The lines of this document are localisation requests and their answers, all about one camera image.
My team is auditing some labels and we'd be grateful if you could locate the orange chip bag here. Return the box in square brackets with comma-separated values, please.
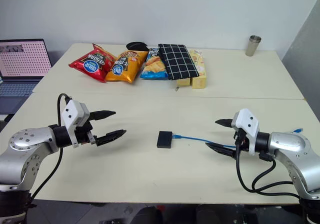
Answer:
[104, 49, 149, 84]

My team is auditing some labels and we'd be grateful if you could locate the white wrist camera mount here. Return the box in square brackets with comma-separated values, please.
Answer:
[60, 99, 91, 149]
[231, 108, 261, 156]

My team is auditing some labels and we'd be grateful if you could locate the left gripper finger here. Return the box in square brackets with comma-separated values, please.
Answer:
[88, 110, 117, 122]
[96, 129, 128, 148]

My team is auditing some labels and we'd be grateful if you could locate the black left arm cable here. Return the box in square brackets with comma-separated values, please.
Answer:
[29, 92, 74, 203]

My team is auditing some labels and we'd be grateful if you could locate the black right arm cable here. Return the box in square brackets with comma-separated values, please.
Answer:
[234, 133, 301, 200]

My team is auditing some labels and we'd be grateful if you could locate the red chip bag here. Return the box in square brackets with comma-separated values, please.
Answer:
[68, 43, 117, 84]

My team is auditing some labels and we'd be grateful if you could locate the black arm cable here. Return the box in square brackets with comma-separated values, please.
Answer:
[29, 92, 74, 203]
[234, 133, 301, 200]

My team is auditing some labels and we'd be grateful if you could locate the long yellow snack box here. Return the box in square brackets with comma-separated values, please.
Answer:
[188, 49, 209, 90]

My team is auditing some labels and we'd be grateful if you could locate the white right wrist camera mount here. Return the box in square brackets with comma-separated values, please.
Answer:
[231, 108, 261, 156]

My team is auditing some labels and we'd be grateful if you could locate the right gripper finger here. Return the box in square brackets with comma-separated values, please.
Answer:
[205, 142, 237, 159]
[214, 118, 234, 129]

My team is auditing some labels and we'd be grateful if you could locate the blue cable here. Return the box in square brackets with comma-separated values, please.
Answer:
[171, 127, 305, 149]

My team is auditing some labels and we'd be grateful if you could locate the black white checked pouch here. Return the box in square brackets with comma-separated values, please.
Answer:
[157, 43, 201, 93]

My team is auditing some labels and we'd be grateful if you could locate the open laptop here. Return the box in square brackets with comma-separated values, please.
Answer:
[0, 38, 53, 115]

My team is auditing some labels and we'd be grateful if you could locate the small yellow box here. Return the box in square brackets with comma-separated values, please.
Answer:
[176, 76, 192, 88]

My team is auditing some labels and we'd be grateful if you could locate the small black box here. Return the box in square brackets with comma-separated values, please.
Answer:
[156, 130, 174, 149]

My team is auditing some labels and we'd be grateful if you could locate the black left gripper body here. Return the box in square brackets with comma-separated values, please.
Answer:
[74, 120, 98, 146]

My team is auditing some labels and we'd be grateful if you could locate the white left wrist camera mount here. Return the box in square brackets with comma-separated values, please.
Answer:
[60, 99, 91, 149]

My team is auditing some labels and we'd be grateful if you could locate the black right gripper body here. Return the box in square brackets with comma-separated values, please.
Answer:
[233, 127, 251, 158]

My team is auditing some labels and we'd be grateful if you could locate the blue chip bag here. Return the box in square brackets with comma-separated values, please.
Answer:
[139, 47, 169, 81]

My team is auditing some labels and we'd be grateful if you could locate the metal cup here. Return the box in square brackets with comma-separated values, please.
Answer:
[245, 34, 263, 58]

